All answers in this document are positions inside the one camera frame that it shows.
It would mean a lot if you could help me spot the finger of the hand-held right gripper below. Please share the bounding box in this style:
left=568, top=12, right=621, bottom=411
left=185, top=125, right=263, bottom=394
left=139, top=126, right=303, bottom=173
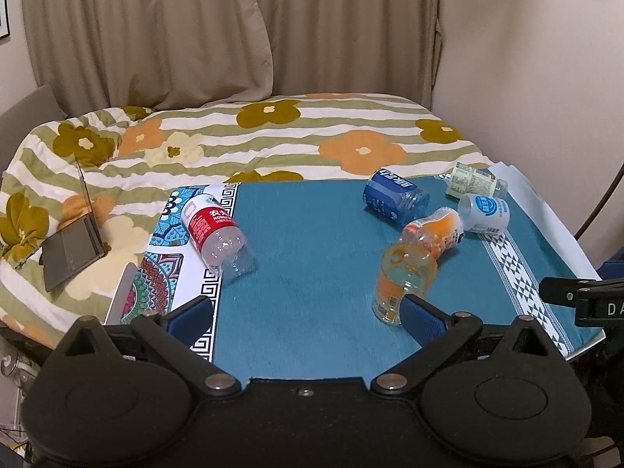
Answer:
left=539, top=277, right=603, bottom=304

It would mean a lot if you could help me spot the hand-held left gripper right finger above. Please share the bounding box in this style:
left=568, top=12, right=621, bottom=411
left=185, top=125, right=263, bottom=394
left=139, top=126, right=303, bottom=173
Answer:
left=370, top=294, right=554, bottom=395

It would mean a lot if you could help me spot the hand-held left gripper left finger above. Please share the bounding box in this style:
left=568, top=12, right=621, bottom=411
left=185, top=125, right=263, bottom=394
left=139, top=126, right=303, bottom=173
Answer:
left=57, top=294, right=243, bottom=398

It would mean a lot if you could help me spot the clear cup with orange label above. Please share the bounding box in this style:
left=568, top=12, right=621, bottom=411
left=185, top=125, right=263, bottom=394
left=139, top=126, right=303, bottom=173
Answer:
left=372, top=243, right=440, bottom=326

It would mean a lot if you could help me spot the orange label cup with cap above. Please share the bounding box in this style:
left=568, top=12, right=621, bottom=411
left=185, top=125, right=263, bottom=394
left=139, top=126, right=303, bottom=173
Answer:
left=400, top=207, right=465, bottom=260

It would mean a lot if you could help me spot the red label clear cup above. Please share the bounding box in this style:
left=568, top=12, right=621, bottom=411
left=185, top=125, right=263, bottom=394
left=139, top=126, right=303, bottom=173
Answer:
left=180, top=194, right=257, bottom=280

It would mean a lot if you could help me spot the white cup with blue label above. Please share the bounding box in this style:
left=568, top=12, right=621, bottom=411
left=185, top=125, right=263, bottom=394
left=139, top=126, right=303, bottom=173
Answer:
left=457, top=193, right=511, bottom=235

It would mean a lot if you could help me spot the blue plastic cup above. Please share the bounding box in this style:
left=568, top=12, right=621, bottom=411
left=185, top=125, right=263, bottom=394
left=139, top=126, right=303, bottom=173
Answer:
left=362, top=168, right=431, bottom=227

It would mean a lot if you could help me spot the green label clear cup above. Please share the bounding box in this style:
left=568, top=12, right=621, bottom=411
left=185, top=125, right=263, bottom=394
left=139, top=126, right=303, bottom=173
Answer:
left=446, top=161, right=509, bottom=200

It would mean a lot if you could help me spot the silver flat device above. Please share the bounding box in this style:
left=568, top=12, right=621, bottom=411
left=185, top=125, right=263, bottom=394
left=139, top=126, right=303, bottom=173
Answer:
left=104, top=262, right=140, bottom=326

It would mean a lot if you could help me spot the white sheet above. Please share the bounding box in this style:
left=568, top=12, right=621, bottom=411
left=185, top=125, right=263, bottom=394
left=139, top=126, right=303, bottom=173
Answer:
left=487, top=162, right=601, bottom=281

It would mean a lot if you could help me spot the teal patterned tablecloth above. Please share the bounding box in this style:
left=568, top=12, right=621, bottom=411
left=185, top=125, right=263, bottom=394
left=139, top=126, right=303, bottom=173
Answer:
left=119, top=175, right=605, bottom=366

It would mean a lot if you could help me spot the grey open laptop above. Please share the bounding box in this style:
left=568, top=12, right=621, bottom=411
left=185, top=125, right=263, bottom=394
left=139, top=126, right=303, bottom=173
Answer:
left=40, top=158, right=109, bottom=293

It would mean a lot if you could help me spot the floral striped blanket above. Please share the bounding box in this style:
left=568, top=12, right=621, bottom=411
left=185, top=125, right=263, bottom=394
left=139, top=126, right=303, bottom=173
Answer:
left=0, top=92, right=495, bottom=348

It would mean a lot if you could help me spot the grey headboard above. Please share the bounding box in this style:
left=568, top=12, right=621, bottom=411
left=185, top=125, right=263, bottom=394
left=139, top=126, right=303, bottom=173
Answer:
left=0, top=85, right=68, bottom=176

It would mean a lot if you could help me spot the beige curtain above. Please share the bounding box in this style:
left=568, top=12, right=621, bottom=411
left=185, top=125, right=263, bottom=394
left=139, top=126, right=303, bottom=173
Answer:
left=19, top=0, right=442, bottom=114

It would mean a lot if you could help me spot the black cable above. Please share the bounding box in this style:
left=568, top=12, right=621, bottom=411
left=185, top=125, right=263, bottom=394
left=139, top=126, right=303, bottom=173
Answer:
left=574, top=162, right=624, bottom=241

